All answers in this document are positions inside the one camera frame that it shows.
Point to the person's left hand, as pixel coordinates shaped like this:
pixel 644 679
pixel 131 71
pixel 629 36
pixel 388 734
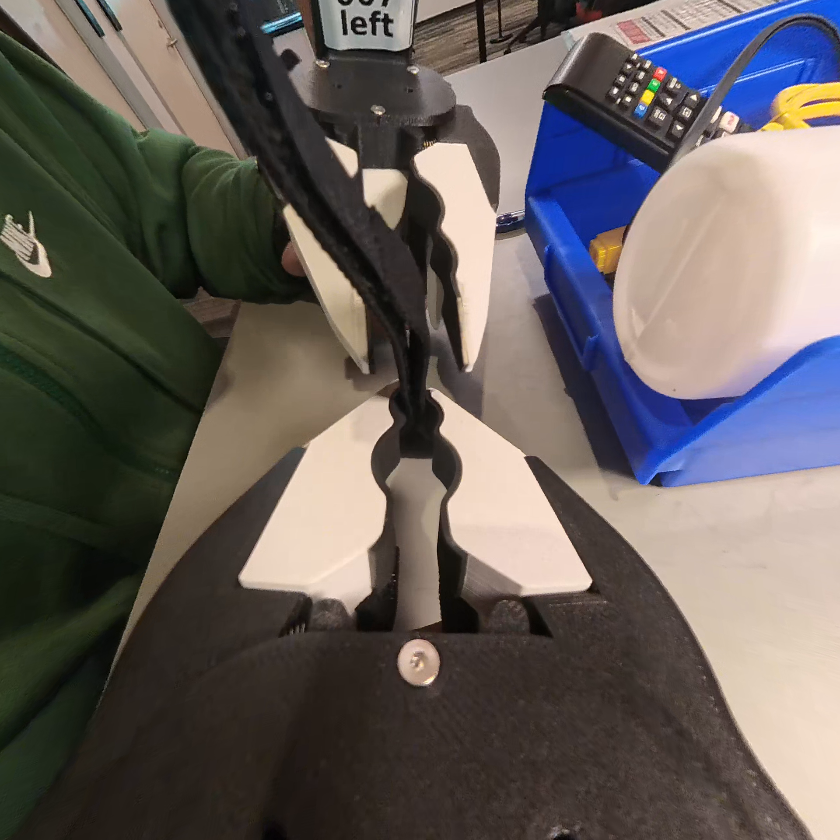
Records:
pixel 292 259

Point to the person's green jacket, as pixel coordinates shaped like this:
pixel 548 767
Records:
pixel 85 426

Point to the yellow block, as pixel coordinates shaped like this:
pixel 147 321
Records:
pixel 607 249

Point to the person's left forearm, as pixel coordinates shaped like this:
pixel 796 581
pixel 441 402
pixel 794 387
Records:
pixel 229 223

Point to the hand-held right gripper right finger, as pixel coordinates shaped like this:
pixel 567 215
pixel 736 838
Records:
pixel 518 525

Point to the black remote control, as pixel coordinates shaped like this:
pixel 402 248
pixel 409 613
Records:
pixel 590 72

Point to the white plastic bottle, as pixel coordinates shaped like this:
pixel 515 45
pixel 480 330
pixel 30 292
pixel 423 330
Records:
pixel 735 262

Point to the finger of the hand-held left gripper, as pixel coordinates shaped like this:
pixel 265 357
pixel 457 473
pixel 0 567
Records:
pixel 328 295
pixel 472 262

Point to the white printed paper sheet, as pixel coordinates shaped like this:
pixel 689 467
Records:
pixel 682 16

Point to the blue pen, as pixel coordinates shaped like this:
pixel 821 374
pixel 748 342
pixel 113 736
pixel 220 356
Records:
pixel 510 220

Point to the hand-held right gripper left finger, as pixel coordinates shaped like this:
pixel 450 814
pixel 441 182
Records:
pixel 315 525

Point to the blue plastic bin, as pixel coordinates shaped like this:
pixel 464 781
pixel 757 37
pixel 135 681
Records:
pixel 722 446

